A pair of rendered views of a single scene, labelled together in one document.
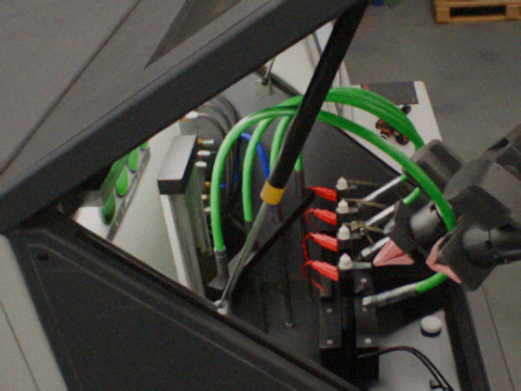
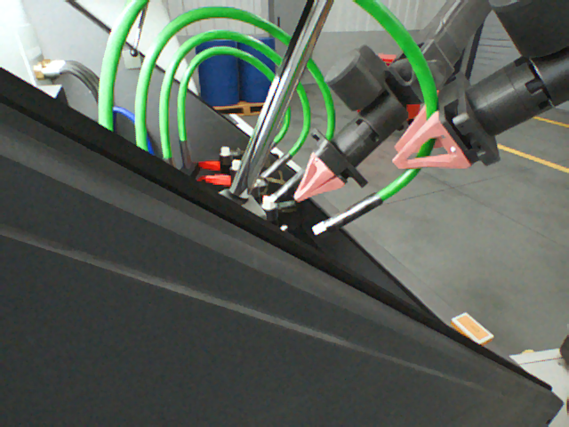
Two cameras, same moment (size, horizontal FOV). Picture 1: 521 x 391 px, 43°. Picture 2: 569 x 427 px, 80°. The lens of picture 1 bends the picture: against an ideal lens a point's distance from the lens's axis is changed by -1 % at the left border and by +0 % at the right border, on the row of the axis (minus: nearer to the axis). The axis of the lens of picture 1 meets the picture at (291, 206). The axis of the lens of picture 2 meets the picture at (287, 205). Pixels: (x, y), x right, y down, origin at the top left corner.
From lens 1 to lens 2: 61 cm
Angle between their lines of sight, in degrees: 26
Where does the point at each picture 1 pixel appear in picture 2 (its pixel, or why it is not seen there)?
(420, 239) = (351, 157)
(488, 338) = (382, 254)
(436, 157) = (364, 60)
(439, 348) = not seen: hidden behind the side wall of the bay
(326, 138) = (201, 114)
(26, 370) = not seen: outside the picture
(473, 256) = (495, 116)
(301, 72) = (169, 50)
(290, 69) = not seen: hidden behind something
